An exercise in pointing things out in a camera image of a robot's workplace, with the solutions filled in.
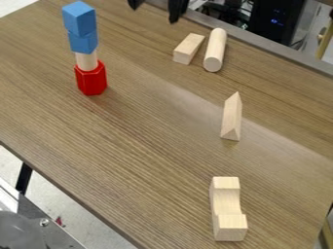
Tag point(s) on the short white cylinder block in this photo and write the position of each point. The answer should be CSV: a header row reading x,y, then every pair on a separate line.
x,y
86,61

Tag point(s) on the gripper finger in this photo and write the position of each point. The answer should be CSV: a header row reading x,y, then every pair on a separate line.
x,y
135,3
177,9

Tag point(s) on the white rectangular wooden block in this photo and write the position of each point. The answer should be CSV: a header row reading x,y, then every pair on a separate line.
x,y
188,48

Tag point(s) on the black computer tower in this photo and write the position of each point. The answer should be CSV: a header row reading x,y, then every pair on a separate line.
x,y
275,19

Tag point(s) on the long white wooden cylinder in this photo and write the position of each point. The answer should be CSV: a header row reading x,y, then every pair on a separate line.
x,y
215,48

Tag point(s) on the blue cube block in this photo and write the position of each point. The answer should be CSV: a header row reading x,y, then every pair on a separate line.
x,y
83,43
78,17

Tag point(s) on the white triangular prism block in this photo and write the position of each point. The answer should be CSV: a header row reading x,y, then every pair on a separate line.
x,y
232,120

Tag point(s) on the red hexagonal block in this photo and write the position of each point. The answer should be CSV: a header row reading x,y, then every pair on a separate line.
x,y
90,81

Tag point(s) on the white arch wooden block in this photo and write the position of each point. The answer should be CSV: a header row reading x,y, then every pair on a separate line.
x,y
225,207

